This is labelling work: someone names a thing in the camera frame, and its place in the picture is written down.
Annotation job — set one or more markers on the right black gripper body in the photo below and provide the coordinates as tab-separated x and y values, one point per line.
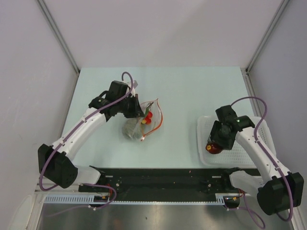
218	134

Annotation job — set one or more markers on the aluminium frame post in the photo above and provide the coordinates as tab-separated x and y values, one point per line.
57	34
268	33

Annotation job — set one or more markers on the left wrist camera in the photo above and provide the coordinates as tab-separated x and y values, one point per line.
135	84

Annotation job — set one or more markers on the fake green melon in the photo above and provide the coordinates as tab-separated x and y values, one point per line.
132	129

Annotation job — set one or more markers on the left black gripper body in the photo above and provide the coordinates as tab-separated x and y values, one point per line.
128	106

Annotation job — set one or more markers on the clear zip top bag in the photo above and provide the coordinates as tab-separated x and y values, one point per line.
157	119

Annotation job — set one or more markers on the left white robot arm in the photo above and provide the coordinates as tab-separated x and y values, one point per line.
55	161

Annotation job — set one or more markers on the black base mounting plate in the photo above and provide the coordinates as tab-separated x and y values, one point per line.
163	185

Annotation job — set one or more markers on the fake red apple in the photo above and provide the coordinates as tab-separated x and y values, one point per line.
213	148

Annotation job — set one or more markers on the left aluminium frame post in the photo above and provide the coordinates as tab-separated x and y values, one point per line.
57	34

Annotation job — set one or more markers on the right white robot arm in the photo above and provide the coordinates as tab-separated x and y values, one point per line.
279	189

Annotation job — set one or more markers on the right aluminium frame post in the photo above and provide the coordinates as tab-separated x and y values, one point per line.
268	33

